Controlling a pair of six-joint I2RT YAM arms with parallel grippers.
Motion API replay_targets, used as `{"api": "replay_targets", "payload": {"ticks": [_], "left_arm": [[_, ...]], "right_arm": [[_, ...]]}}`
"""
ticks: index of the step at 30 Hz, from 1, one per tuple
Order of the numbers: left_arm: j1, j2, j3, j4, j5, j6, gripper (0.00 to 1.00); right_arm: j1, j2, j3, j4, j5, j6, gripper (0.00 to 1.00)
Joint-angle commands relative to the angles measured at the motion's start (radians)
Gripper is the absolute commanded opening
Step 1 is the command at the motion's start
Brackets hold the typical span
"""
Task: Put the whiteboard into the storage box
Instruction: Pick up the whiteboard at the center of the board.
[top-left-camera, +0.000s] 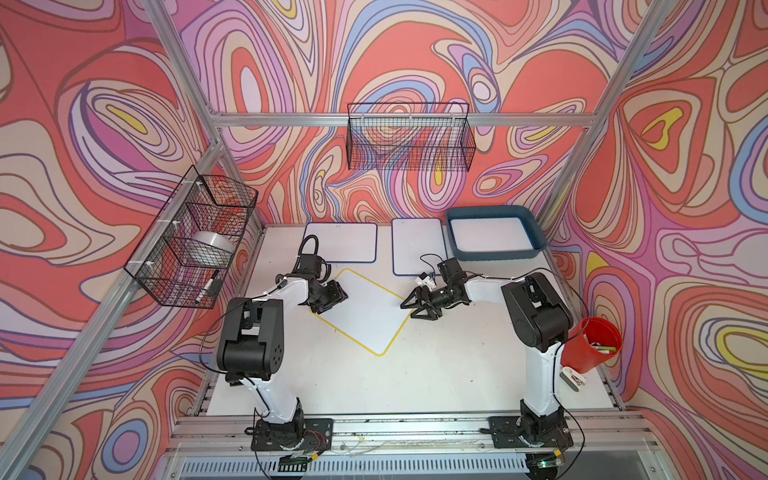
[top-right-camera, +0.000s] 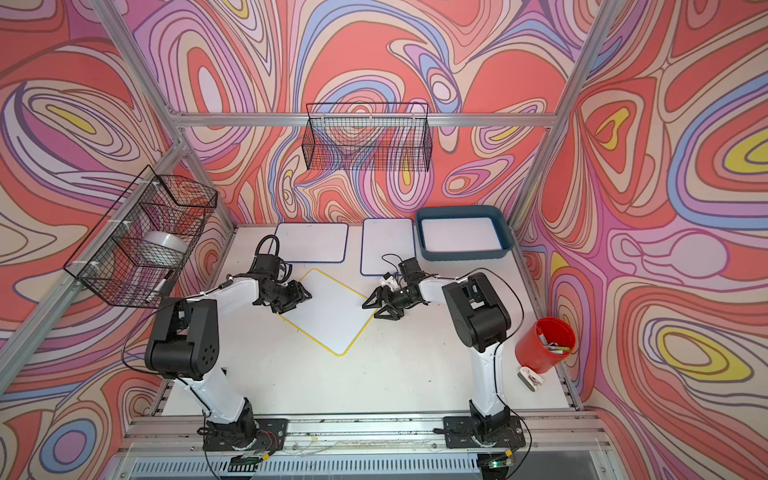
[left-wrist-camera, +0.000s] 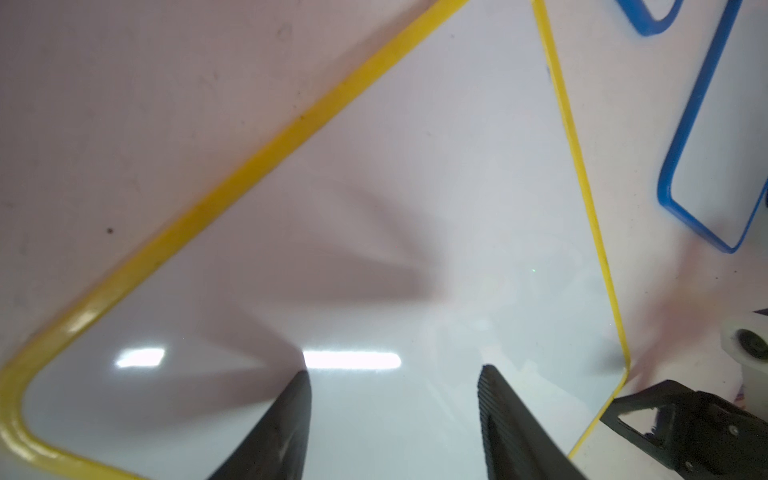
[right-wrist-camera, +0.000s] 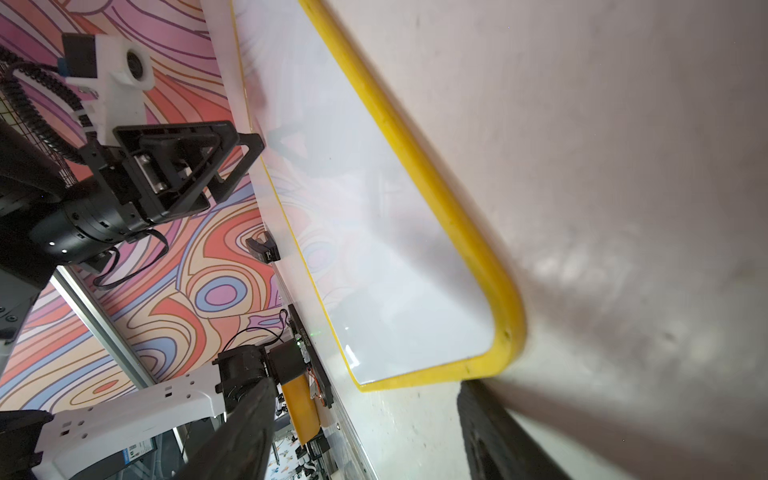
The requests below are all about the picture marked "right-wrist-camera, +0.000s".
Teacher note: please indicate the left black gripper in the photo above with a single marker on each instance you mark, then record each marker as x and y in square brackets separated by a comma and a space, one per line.
[171, 171]

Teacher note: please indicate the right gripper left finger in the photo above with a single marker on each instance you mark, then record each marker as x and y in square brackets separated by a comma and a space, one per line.
[240, 448]

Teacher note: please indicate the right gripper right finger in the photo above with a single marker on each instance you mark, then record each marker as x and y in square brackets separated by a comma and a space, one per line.
[496, 445]

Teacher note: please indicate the yellow-framed whiteboard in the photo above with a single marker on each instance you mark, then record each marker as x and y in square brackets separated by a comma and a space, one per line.
[410, 288]

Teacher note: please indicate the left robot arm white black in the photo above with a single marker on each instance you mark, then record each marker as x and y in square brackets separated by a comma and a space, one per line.
[82, 173]

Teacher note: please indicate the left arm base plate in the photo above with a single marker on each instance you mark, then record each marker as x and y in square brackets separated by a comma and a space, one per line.
[309, 391]

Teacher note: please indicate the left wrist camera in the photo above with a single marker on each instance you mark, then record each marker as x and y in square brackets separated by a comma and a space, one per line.
[117, 71]

